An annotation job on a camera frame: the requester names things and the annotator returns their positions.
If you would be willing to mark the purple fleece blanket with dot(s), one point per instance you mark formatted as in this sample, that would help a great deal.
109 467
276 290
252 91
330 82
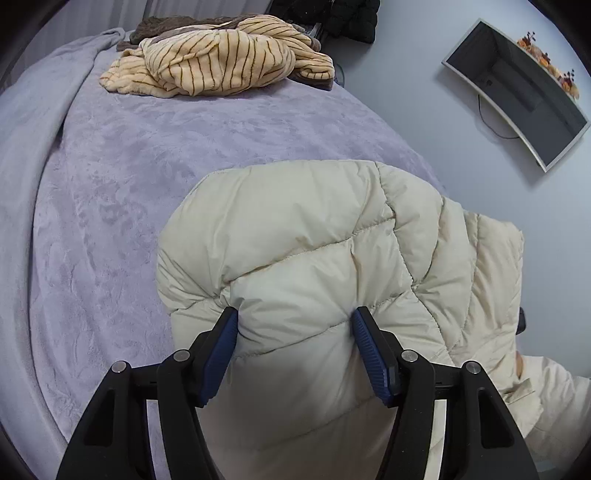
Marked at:
115 207

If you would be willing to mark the brown fleece garment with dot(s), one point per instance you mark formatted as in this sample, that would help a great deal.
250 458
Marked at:
161 23

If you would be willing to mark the autumn flower garland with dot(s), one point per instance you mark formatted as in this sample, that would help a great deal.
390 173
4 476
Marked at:
545 57

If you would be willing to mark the cream quilted puffer jacket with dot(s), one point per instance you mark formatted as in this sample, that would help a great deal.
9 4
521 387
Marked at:
300 230

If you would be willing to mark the beige striped fleece garment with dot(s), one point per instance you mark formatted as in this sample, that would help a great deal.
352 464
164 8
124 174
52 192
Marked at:
217 60

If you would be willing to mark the curved monitor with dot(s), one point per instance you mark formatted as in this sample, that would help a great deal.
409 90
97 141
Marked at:
517 87

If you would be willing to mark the black clothing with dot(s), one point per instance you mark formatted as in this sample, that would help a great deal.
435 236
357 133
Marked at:
341 18

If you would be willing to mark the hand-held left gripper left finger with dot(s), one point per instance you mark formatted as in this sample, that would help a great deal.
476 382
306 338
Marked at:
217 355

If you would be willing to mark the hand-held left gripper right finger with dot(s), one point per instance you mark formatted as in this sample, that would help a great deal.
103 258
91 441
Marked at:
374 355

